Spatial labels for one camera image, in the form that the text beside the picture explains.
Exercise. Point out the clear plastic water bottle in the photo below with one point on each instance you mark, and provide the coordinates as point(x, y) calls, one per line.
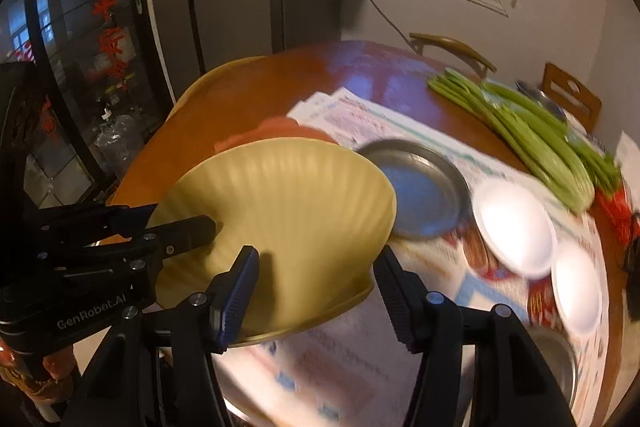
point(117, 142)

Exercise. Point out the small red decoration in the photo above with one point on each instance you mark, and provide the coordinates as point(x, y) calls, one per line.
point(47, 117)

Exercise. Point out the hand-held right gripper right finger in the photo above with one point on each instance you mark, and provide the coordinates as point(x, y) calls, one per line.
point(400, 307)

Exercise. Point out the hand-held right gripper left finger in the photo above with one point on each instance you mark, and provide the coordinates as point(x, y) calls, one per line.
point(237, 302)

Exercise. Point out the white tissue paper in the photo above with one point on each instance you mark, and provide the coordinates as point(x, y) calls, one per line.
point(627, 157)

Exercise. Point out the steel plate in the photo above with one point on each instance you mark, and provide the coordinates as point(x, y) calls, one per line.
point(415, 192)

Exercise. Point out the steel basin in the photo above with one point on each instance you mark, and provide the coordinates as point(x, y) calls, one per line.
point(542, 99)

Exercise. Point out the yellow ribbed plate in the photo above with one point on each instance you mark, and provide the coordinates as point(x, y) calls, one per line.
point(300, 207)

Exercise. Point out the wooden chair with cutout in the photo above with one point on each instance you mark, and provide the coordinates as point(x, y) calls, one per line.
point(555, 82)

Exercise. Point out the celery bunch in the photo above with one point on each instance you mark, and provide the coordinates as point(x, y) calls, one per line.
point(540, 157)
point(595, 162)

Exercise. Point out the white bowl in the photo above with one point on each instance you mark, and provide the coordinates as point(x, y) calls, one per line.
point(577, 292)
point(515, 227)

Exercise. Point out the long red knot decoration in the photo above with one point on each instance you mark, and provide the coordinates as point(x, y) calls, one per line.
point(112, 42)

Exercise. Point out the orange plate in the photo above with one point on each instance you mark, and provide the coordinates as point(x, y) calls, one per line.
point(270, 129)

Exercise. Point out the red tissue pack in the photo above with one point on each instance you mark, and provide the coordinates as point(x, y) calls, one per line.
point(615, 217)

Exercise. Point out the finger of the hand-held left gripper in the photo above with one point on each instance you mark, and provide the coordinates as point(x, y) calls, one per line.
point(115, 219)
point(185, 237)

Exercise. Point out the printed newspaper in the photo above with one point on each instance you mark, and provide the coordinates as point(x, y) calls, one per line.
point(350, 122)

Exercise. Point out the curved wooden chair back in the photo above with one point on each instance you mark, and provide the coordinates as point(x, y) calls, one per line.
point(450, 44)

